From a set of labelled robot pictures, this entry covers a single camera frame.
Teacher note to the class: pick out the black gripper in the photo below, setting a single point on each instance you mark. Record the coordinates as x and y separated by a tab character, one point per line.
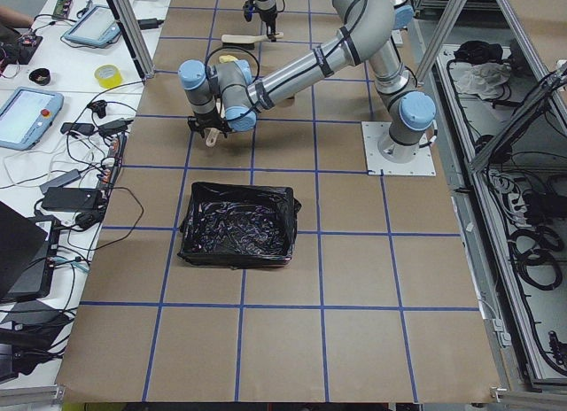
268	19
206	120

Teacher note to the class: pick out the beige plastic dustpan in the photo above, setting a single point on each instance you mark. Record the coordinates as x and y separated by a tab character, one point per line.
212	137

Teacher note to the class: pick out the beige hand brush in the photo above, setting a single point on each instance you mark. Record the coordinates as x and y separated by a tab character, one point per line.
249	41

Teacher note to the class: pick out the yellow green sponge piece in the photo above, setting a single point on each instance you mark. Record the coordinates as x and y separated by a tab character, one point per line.
223	59

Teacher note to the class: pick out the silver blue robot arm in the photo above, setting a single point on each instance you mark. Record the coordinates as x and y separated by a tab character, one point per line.
226	98
255	5

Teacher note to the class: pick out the yellow tape roll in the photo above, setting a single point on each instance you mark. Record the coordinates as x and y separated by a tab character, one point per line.
108	76

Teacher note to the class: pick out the blue teach pendant upper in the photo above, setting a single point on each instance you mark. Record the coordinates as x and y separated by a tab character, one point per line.
96	28

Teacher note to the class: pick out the blue teach pendant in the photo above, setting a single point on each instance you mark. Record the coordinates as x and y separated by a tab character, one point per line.
96	28
26	116

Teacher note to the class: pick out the black power adapter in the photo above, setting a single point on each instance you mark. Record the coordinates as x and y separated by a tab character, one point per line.
72	199

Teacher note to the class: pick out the blue teach pendant lower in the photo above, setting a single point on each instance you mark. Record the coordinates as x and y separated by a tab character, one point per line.
26	116

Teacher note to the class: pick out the black laptop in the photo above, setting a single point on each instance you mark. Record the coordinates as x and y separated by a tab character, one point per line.
28	250

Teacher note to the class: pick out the white crumpled cloth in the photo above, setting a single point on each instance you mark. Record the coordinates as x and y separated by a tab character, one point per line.
485	81

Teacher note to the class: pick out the aluminium frame post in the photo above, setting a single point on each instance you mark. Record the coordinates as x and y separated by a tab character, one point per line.
127	22

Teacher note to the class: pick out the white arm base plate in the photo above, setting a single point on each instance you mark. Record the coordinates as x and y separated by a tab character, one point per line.
385	157

